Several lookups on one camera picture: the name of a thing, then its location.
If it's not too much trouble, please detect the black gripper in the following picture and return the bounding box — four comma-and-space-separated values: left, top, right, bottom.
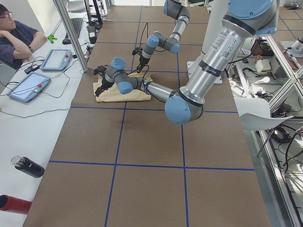
95, 78, 113, 96
136, 56, 149, 73

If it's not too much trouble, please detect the beige long-sleeve printed shirt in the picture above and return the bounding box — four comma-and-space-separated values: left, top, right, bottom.
93, 73, 153, 102

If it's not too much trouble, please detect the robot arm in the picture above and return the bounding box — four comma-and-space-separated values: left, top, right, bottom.
136, 0, 190, 72
95, 0, 279, 125

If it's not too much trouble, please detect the far blue teach pendant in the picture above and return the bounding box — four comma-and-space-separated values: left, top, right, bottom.
40, 49, 72, 71

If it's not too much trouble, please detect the blue teach pendant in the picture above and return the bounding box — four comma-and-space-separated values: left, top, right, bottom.
7, 72, 51, 103
40, 49, 72, 71

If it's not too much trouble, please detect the black keyboard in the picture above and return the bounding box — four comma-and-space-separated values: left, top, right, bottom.
70, 18, 83, 38

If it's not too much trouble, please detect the near blue teach pendant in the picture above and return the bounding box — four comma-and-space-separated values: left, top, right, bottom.
7, 72, 51, 103

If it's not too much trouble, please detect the green plastic clamp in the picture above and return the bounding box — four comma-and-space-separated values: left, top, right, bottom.
47, 34, 58, 44

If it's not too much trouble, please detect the seated person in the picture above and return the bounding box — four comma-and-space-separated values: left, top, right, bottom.
0, 5, 47, 70

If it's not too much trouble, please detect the black water bottle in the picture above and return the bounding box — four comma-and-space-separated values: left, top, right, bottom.
10, 156, 45, 178

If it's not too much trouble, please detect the red bottle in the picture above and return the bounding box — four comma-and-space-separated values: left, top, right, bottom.
0, 195, 32, 215

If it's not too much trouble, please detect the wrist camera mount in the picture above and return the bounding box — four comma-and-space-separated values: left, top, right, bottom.
132, 47, 143, 56
93, 64, 108, 76

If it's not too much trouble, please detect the aluminium frame post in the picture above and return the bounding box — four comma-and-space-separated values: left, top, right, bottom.
53, 0, 88, 72

